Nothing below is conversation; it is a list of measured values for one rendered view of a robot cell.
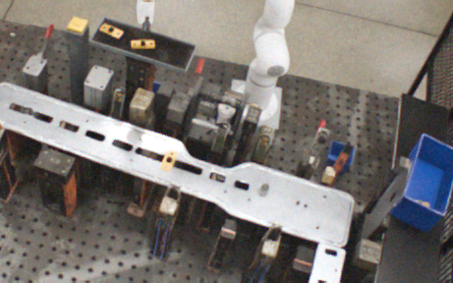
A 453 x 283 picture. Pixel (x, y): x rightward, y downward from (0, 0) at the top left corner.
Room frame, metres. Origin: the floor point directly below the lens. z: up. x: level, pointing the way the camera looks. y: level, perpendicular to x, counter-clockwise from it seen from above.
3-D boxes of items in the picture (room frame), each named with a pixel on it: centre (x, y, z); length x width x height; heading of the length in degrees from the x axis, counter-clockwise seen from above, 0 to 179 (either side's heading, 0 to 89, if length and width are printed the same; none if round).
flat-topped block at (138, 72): (1.52, 0.13, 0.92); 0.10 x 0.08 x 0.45; 78
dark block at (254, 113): (1.31, -0.29, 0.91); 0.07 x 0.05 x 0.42; 168
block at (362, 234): (0.98, -0.74, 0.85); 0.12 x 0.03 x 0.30; 168
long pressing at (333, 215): (1.14, -0.01, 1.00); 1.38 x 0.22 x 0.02; 78
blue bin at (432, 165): (1.14, -0.95, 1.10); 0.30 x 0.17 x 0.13; 158
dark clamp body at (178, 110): (1.35, -0.04, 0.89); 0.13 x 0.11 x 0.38; 168
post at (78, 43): (1.58, 0.38, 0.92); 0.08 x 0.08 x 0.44; 78
